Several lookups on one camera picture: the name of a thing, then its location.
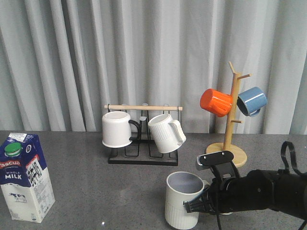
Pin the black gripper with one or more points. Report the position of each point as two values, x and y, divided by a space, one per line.
234 197

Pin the cream ribbed cup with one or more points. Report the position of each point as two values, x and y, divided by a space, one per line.
182 187

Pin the blue white milk carton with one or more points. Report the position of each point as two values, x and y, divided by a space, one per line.
24 178

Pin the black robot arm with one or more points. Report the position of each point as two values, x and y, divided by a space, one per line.
259 190

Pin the wooden mug tree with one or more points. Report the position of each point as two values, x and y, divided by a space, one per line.
240 157

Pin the white ribbed mug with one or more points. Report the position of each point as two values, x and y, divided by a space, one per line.
167 133

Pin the orange mug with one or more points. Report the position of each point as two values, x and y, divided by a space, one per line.
216 102

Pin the blue mug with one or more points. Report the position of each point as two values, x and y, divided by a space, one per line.
251 101

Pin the grey curtain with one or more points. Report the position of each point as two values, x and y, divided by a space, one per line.
61 61

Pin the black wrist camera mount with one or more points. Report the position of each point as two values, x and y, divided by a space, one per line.
220 163

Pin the black wire mug rack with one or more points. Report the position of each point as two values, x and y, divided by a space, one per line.
143 151

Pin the white mug black handle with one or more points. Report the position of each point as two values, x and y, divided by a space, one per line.
116 130

